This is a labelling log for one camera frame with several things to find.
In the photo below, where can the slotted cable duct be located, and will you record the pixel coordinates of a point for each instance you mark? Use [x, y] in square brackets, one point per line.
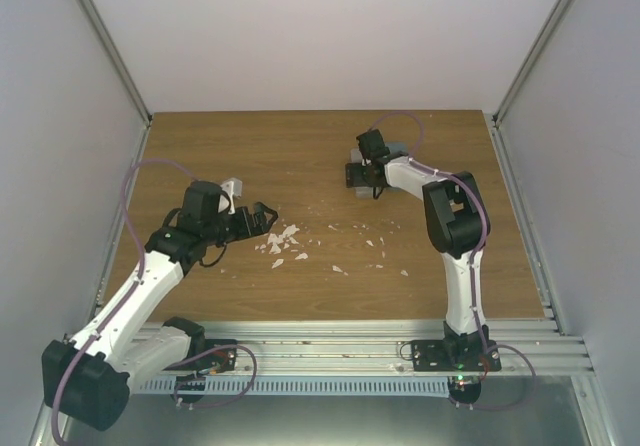
[225, 385]

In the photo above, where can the grey glasses case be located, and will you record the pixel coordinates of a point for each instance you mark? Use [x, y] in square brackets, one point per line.
[367, 176]

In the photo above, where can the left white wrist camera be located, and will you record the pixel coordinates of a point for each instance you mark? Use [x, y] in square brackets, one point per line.
[231, 191]

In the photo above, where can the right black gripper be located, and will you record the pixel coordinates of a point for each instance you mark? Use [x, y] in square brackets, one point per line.
[379, 185]

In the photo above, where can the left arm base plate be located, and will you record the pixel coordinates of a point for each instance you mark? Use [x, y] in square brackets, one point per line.
[207, 355]

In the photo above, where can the aluminium frame rail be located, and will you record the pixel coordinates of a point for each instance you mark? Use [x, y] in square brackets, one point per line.
[380, 347]

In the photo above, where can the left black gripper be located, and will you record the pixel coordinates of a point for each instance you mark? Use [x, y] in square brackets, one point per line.
[247, 230]

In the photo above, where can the white paper scraps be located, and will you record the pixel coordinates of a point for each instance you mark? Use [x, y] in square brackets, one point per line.
[344, 238]

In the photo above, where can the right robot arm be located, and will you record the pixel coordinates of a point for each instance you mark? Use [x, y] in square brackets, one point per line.
[457, 226]

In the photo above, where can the teal glasses case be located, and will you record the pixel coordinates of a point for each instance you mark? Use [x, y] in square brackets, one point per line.
[397, 149]

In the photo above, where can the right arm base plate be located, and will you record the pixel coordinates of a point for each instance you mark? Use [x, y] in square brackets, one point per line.
[436, 355]

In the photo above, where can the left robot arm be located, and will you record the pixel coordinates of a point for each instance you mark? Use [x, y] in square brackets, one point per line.
[92, 376]

